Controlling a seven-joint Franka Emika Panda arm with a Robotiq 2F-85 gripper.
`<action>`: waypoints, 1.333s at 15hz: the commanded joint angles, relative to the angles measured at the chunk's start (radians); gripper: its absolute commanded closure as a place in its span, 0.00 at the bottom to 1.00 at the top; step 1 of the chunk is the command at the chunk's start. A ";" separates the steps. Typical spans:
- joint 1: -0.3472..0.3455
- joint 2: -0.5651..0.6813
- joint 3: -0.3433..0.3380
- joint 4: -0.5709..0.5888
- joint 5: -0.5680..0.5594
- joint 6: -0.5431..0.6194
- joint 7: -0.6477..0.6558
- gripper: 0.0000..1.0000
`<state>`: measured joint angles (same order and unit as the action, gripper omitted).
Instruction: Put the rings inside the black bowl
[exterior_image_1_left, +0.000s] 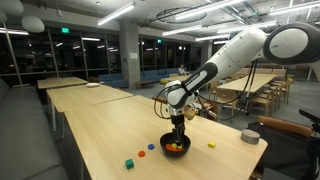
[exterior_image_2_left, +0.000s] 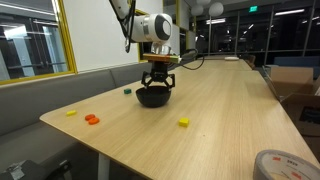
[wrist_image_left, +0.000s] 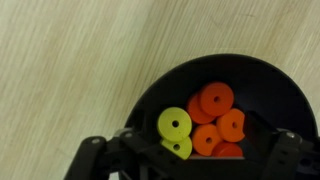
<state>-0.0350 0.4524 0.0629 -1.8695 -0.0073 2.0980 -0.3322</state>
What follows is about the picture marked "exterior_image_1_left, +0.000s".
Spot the long wooden dining table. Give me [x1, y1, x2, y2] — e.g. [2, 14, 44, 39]
[218, 73, 278, 94]

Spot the blue lounge sofa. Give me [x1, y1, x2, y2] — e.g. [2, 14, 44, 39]
[98, 73, 129, 89]
[140, 68, 180, 82]

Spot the black bowl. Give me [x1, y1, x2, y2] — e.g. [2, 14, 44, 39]
[159, 131, 192, 158]

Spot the white globe lamp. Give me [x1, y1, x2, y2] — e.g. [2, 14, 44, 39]
[0, 0, 25, 15]
[0, 9, 8, 24]
[21, 15, 46, 34]

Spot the light wooden table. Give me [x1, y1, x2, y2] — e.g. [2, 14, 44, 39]
[46, 84, 134, 133]
[36, 76, 89, 105]

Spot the grey sofa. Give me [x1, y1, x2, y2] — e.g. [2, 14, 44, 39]
[0, 78, 70, 180]

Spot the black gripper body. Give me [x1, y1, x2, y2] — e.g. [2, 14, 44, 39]
[170, 113, 187, 132]

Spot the black circular ceiling track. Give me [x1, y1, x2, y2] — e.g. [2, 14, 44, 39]
[155, 7, 208, 25]

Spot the black camera on tripod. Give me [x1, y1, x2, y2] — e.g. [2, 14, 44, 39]
[298, 108, 320, 180]

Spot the brown and dark armchair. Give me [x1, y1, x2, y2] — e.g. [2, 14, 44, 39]
[248, 115, 318, 180]

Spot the narrow concrete pillar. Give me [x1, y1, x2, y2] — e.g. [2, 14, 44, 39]
[200, 40, 213, 68]

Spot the wide concrete pillar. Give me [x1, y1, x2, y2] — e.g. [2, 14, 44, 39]
[118, 20, 141, 90]

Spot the green wooden block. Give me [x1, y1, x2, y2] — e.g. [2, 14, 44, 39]
[124, 158, 135, 170]

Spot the grey duct tape roll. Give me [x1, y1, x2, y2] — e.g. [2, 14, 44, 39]
[240, 128, 261, 146]

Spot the cardboard box with print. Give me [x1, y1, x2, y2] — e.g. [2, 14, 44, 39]
[196, 99, 219, 123]

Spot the low wooden bench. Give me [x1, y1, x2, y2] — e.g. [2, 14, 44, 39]
[134, 79, 156, 88]

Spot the seated person light shirt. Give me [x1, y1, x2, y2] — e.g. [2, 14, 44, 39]
[177, 63, 188, 76]

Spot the brown leather chair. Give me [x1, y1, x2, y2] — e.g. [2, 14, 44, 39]
[152, 96, 169, 106]

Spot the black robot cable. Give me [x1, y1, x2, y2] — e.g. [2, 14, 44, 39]
[153, 59, 259, 122]

